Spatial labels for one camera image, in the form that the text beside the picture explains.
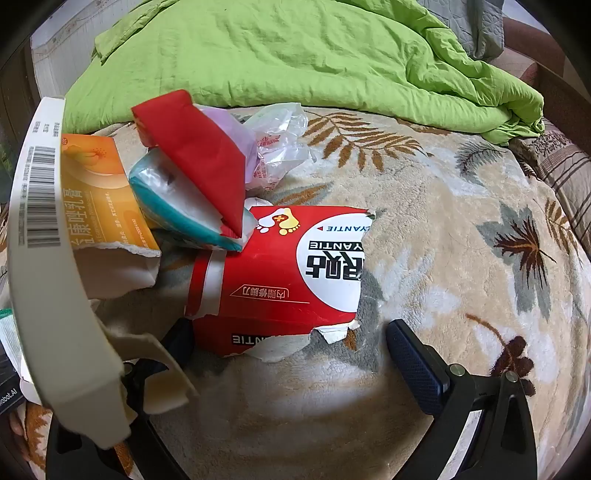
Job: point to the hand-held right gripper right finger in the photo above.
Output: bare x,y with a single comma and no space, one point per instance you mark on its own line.
415,364

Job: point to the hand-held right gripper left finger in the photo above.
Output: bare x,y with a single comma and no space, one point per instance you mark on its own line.
182,344

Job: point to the torn red box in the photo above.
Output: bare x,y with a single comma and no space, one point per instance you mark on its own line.
268,286

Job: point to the teal packet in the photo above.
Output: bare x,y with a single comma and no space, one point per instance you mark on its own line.
184,207

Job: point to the red paper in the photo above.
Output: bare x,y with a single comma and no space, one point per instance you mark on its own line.
198,143

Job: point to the lilac plastic bag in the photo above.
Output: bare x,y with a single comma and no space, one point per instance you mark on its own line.
221,122

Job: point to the clear plastic bag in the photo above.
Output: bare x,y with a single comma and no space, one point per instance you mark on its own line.
281,138

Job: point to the green white packet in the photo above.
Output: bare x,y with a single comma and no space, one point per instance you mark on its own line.
8,332

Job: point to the leaf print blanket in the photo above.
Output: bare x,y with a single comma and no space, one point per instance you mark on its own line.
438,230

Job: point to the striped pillow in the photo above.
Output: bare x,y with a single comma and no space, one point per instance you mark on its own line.
563,175

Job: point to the green quilt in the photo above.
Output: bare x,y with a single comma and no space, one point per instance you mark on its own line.
277,55

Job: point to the grey quilted pillow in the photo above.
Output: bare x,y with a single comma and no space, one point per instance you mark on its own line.
480,23

